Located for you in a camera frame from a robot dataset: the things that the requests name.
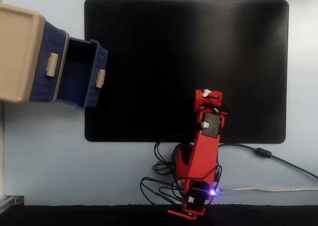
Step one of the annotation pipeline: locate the robot controller circuit board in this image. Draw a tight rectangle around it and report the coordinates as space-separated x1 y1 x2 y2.
210 164 223 199

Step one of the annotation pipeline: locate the blue woven drawer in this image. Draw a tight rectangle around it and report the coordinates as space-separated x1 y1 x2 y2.
55 36 109 110
28 19 69 103

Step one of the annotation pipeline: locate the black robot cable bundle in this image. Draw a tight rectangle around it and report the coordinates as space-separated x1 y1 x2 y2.
140 134 199 212

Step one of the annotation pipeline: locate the translucent silver USB cable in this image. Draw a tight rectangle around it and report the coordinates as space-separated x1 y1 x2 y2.
219 187 318 193

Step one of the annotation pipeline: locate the blue woven drawer, plain handle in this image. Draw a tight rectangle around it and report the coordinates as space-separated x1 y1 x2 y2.
28 19 69 103

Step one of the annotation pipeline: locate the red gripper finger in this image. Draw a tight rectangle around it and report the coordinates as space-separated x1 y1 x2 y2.
194 89 205 113
207 91 224 105

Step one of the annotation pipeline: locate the beige plastic drawer cabinet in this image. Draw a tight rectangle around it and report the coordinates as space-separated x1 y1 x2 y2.
0 3 71 104

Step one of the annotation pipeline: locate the black cable with ferrite bead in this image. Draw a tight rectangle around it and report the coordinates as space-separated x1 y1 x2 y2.
218 143 318 180

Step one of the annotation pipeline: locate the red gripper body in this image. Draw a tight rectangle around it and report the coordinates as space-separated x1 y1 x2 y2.
194 100 229 128

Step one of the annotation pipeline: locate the aluminium profile rail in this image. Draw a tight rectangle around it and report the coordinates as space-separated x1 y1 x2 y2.
0 195 25 210

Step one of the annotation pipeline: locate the large black rectangular mat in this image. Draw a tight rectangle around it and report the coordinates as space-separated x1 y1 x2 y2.
83 0 290 145

